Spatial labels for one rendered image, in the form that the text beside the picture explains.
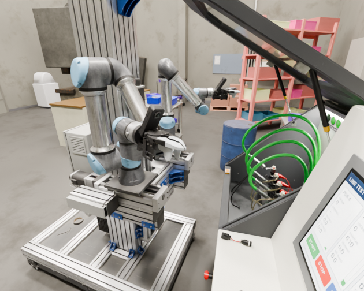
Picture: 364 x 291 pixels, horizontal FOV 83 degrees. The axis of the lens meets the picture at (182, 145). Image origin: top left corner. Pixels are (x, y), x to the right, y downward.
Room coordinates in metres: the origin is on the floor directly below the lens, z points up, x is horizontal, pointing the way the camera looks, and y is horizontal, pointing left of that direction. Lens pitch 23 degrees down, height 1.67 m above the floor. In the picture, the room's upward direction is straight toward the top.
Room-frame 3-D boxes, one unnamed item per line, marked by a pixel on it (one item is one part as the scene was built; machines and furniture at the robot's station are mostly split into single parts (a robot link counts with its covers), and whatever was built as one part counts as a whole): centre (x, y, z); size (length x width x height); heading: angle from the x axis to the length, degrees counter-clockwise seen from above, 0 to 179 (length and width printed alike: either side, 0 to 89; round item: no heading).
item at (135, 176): (1.02, 0.29, 1.09); 0.15 x 0.15 x 0.10
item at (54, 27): (5.90, 2.90, 1.46); 1.44 x 1.28 x 2.93; 69
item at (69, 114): (5.04, 1.76, 0.45); 2.56 x 0.82 x 0.89; 159
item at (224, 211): (1.03, -0.27, 0.87); 0.62 x 0.04 x 0.16; 166
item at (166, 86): (1.61, 0.12, 1.41); 0.15 x 0.12 x 0.55; 5
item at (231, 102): (7.59, -1.72, 0.43); 1.47 x 1.12 x 0.85; 69
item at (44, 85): (7.97, 5.11, 0.63); 0.64 x 0.55 x 1.27; 159
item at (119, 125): (0.73, 0.21, 1.43); 0.11 x 0.08 x 0.09; 43
